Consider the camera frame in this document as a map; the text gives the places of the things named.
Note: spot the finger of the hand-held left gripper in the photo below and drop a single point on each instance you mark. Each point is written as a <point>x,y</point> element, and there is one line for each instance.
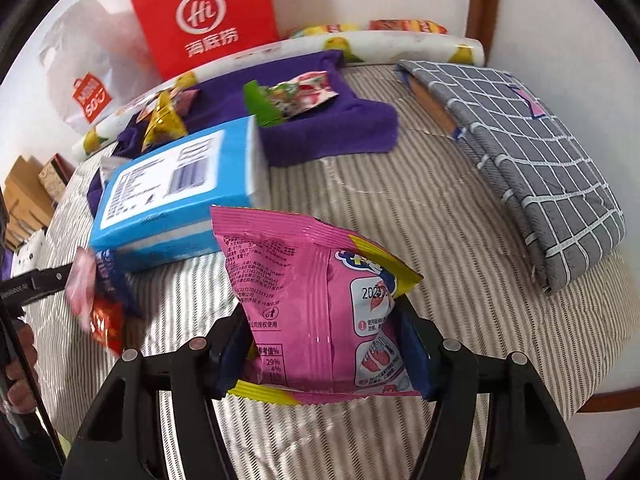
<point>117,280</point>

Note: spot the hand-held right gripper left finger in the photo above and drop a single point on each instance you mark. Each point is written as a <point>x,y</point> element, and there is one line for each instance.
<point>232,360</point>

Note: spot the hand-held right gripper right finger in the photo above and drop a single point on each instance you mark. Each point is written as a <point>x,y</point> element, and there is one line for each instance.
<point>417,355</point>

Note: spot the light pink snack packet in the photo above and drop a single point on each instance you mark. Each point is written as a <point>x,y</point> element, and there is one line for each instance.
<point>80,285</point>

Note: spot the red snack packet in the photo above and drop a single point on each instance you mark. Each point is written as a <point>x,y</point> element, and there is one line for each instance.
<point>107,325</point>

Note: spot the magenta snack packet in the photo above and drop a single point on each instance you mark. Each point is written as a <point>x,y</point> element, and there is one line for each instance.
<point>300,310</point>

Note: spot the yellow triangular snack packet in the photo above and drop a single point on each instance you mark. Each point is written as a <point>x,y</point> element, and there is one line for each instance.
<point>162,125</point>

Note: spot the pink white triangular snack packet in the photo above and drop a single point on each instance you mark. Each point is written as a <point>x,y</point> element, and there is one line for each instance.
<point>186,100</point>

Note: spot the green triangular snack packet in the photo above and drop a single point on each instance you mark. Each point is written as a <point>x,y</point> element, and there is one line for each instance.
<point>257,100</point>

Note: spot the green and pink candy packet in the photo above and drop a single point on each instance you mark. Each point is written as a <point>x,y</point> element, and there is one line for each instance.
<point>310,87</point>

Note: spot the person's left hand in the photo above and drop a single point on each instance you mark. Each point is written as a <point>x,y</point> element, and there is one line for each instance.
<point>15,390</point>

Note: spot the white black spotted pillow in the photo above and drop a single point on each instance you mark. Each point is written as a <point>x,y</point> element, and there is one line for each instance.
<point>32,247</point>

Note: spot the blue tissue pack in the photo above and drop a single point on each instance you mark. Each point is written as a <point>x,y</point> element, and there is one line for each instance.
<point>165,190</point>

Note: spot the wooden headboard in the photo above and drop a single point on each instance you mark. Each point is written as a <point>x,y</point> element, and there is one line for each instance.
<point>25,195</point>

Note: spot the striped quilted table cover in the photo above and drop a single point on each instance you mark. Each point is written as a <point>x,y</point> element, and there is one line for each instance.
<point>400,240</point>

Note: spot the grey checked folded cloth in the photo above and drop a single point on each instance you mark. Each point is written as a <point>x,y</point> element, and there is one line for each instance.
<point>525,160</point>

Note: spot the white plastic shopping bag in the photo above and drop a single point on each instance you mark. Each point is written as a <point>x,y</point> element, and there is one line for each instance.
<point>65,60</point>

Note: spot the purple towel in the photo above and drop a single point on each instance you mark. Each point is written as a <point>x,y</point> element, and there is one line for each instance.
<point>330,130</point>

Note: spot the brown book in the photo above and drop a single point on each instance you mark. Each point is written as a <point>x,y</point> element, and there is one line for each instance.
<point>432,105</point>

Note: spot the fruit print paper roll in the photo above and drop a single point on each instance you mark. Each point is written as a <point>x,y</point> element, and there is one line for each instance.
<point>400,45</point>

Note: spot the yellow snack bag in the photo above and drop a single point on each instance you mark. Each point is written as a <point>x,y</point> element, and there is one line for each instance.
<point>325,29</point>

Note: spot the orange red snack bag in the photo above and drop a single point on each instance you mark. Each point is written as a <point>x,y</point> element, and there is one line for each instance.
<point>405,25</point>

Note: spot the brown wooden door frame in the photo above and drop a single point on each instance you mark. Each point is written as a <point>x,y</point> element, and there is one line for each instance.
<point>482,0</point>

